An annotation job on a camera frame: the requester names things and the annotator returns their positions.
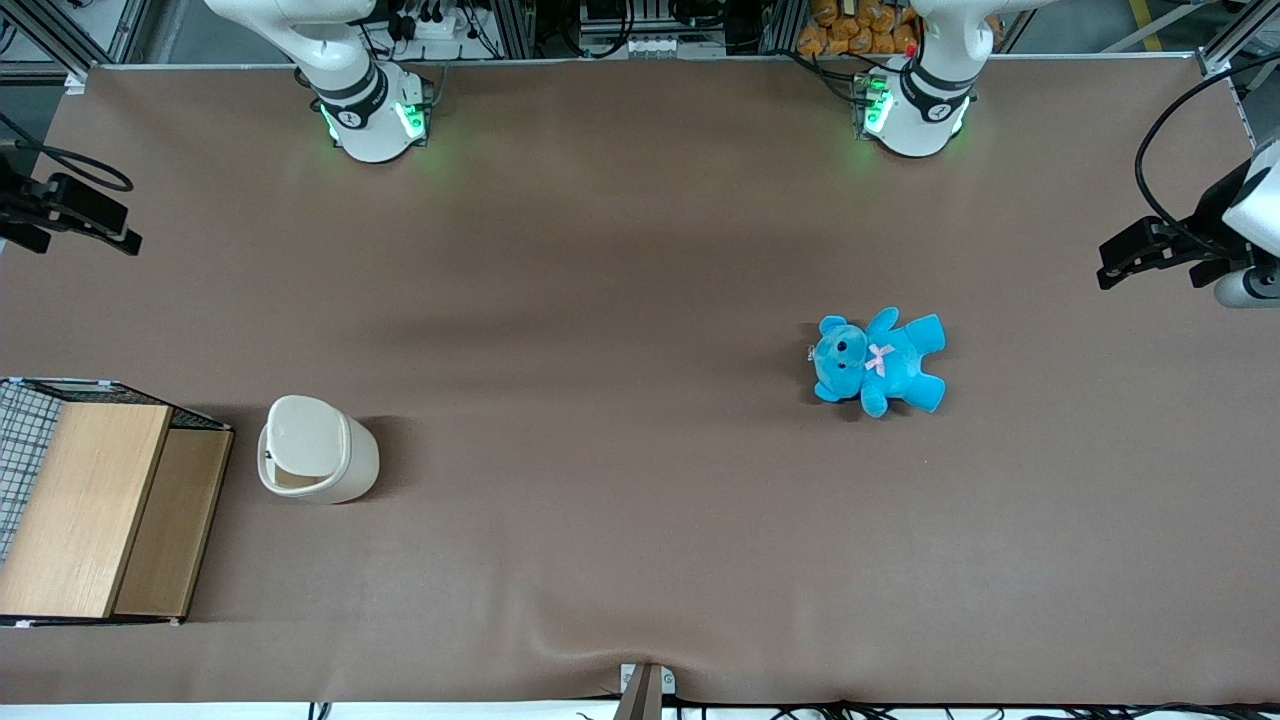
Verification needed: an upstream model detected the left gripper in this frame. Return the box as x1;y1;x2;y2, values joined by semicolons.
1097;140;1280;292

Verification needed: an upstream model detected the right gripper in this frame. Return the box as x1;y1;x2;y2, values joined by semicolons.
0;150;145;257

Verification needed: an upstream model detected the white trash can lid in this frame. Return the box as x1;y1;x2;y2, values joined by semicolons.
267;395;351;480

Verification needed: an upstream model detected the white trash can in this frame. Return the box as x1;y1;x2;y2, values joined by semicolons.
257;395;382;505

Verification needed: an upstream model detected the blue teddy bear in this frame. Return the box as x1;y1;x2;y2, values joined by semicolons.
808;306;948;420

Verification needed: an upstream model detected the light wooden shelf board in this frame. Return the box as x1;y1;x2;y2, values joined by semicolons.
0;402;174;620

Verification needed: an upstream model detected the dark wooden shelf board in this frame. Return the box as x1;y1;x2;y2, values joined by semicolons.
112;427;235;619

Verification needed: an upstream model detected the orange plush toy pile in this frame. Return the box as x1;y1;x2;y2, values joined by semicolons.
796;0;1004;58

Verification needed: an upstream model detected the white power strip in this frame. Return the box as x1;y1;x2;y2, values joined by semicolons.
397;6;484;47

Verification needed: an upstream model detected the brown table cover mat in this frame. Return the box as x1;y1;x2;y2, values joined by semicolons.
0;55;1280;706

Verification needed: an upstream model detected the white terminal block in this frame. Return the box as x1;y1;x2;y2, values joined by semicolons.
579;32;728;60

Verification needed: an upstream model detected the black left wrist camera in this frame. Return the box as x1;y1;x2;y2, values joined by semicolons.
1099;216;1174;267

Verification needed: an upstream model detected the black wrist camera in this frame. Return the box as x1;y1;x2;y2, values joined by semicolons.
48;172;132;237
1099;216;1174;267

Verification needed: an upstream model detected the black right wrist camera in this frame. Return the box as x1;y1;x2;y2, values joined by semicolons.
48;172;132;237

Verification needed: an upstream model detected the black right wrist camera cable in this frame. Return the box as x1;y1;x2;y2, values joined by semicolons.
0;112;135;194

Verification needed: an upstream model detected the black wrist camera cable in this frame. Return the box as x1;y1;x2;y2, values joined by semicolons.
0;112;135;194
1134;55;1280;251

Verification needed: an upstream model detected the black left wrist camera cable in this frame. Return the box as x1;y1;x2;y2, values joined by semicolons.
1134;55;1280;251

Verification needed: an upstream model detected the aluminium frame with grey bracket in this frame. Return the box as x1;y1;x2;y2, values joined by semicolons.
0;0;143;94

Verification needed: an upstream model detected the aluminium frame with white cap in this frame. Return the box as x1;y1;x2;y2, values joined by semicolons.
1194;0;1280;80

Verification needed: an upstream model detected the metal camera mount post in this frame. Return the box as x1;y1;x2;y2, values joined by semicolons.
613;662;678;720

